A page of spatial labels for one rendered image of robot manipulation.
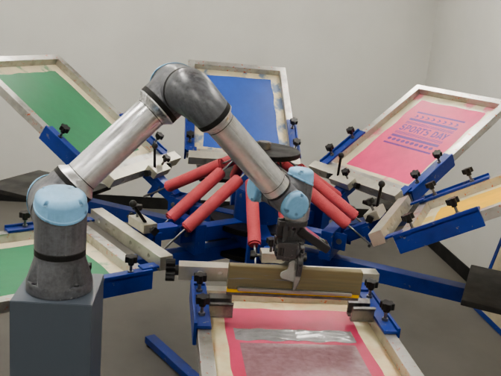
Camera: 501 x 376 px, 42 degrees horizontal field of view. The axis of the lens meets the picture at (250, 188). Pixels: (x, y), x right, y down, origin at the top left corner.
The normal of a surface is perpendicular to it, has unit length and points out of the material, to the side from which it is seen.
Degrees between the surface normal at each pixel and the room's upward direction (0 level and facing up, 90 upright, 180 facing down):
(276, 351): 0
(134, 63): 90
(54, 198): 8
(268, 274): 90
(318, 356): 0
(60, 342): 90
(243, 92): 32
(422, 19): 90
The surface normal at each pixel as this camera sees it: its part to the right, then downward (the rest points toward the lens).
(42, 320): 0.07, 0.26
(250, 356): 0.09, -0.96
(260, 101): 0.15, -0.67
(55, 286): 0.22, -0.03
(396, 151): -0.34, -0.77
